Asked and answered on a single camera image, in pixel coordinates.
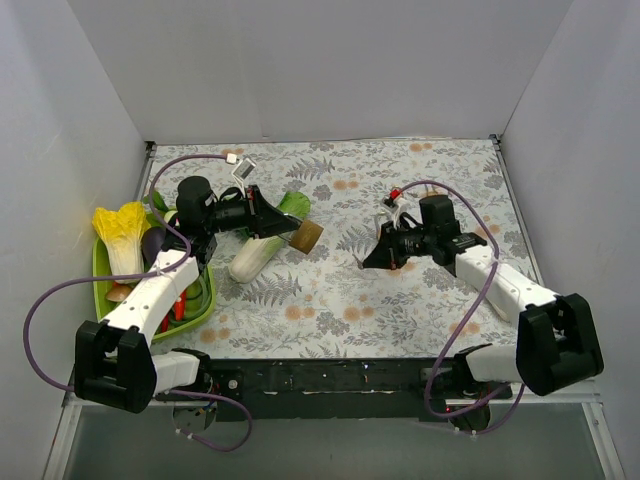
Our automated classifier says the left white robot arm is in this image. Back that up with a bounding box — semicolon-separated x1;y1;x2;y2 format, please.
74;176;302;413

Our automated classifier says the yellow cabbage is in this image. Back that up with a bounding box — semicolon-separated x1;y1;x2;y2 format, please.
92;201;150;283

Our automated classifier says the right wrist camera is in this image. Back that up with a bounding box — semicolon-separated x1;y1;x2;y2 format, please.
382;188;409;228

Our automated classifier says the purple cable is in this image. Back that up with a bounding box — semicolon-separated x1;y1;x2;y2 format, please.
397;180;526;434
22;153;254;452

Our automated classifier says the large brass padlock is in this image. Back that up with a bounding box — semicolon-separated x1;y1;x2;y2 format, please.
285;216;324;255

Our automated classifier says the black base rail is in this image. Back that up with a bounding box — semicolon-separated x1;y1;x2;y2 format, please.
154;357;516;424

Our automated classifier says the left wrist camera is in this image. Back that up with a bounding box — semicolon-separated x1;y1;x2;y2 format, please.
226;153;256;192

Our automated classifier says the brown onion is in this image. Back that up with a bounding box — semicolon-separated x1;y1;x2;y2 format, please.
105;284;132;303

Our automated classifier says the floral table mat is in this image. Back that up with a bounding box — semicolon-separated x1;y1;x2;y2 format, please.
150;139;535;358

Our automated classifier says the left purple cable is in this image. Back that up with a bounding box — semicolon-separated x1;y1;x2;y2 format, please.
22;153;254;452

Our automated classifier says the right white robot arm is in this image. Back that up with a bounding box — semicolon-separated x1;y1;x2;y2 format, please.
360;192;604;398

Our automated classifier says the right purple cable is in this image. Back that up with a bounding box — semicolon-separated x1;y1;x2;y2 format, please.
397;180;526;434

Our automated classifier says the purple eggplant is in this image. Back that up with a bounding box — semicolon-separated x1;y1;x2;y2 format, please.
141;226;165;266

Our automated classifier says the napa cabbage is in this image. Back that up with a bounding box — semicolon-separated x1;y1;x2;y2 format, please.
228;191;311;284

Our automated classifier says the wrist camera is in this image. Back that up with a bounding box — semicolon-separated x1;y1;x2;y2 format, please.
226;153;256;192
382;188;409;228

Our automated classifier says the green plastic tray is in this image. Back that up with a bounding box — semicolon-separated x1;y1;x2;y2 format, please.
93;205;217;345

